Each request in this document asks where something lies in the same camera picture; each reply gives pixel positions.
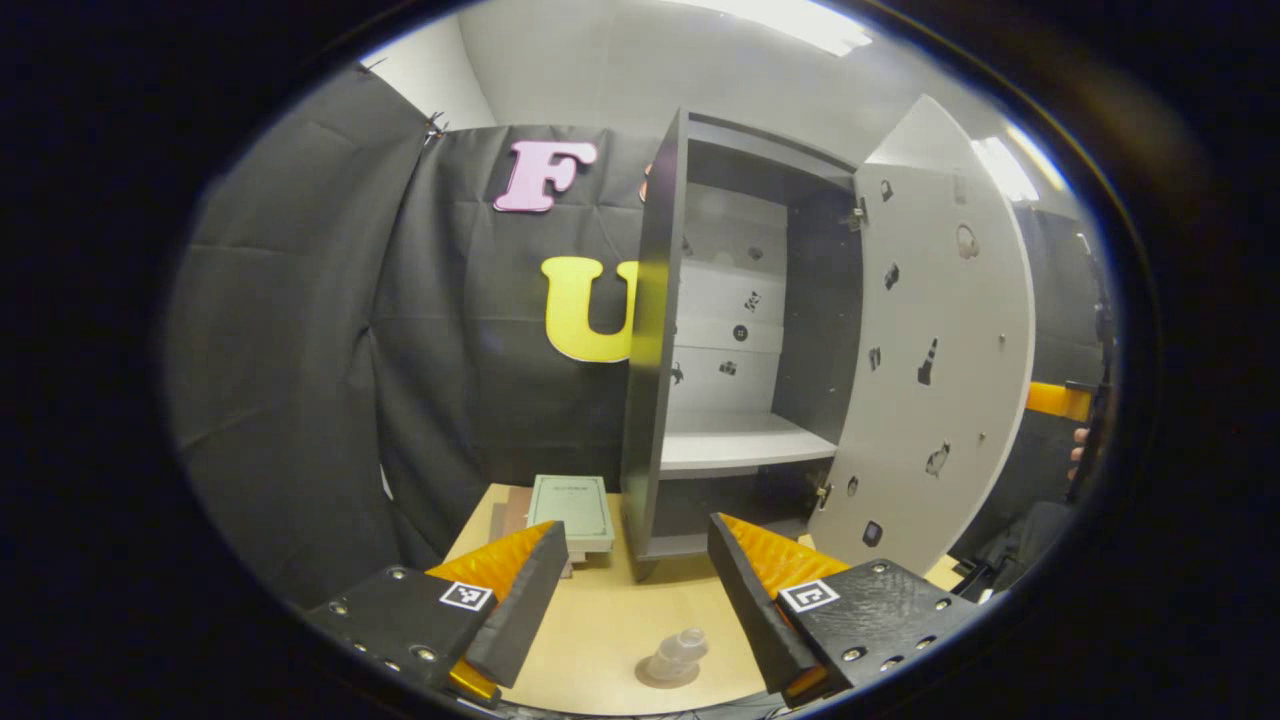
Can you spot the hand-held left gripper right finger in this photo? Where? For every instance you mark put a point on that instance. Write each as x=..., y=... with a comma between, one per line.
x=755, y=600

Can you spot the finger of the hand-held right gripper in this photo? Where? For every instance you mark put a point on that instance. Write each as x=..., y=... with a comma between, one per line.
x=1058, y=400

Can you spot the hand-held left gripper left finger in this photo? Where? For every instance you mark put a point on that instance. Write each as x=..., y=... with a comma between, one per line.
x=525, y=600

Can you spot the clear plastic bottle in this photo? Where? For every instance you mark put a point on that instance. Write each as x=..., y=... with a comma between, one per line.
x=680, y=652

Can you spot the light grey cabinet door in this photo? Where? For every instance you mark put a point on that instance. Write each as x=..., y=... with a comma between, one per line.
x=950, y=340

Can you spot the round brown coaster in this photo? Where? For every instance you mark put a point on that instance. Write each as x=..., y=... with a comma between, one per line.
x=655, y=681

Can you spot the dark grey cabinet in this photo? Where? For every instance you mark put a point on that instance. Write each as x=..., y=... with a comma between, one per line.
x=645, y=400

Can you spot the brown book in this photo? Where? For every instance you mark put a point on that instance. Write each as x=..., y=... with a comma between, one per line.
x=516, y=512

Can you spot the green book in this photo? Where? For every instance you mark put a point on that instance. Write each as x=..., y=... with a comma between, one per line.
x=570, y=505

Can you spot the black table clamp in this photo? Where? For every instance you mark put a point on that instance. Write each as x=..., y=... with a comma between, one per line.
x=972, y=582

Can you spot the long ceiling light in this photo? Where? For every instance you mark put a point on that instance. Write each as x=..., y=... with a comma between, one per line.
x=1005, y=170
x=790, y=20

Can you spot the black backdrop cloth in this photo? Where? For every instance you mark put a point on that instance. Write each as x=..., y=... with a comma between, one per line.
x=300, y=330

